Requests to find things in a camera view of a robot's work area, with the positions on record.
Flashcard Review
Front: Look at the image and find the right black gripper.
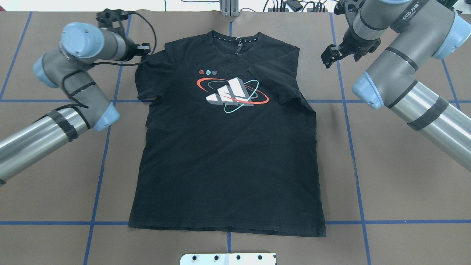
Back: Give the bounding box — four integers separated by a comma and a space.
321, 28, 381, 69

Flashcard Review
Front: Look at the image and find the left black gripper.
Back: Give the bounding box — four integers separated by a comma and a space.
96, 9, 151, 61

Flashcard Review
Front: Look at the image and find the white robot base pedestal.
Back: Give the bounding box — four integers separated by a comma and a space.
180, 253, 277, 265

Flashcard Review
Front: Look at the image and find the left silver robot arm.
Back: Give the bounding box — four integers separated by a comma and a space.
0, 9, 155, 185

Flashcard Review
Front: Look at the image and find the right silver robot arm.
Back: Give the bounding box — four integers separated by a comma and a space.
321, 0, 471, 170

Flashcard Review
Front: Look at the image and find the aluminium frame post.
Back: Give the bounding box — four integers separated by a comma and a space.
219, 0, 240, 17

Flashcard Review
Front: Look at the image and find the black graphic t-shirt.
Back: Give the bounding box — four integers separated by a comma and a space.
128, 31, 326, 237

